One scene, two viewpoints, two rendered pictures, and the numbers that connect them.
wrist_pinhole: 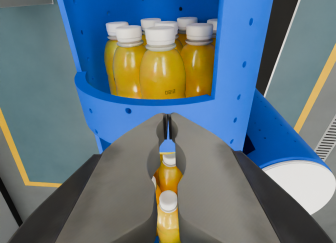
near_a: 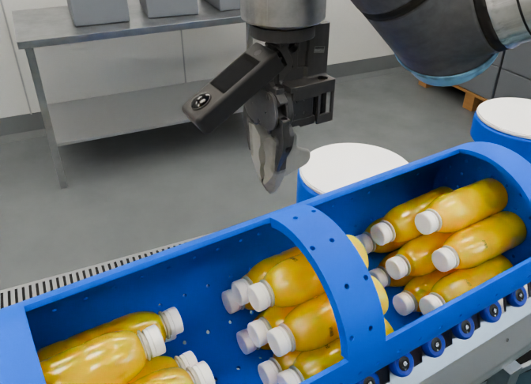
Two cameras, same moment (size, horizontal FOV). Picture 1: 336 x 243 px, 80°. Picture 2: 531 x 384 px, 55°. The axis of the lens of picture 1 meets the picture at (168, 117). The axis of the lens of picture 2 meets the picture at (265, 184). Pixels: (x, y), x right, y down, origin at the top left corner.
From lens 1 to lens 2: 0.57 m
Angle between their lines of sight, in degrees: 48
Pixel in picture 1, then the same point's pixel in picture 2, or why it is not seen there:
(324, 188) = (320, 155)
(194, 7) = (229, 353)
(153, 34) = (258, 291)
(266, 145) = not seen: hidden behind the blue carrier
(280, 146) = not seen: hidden behind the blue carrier
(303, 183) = (328, 169)
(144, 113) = (306, 238)
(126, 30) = (275, 333)
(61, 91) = not seen: outside the picture
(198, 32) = (241, 284)
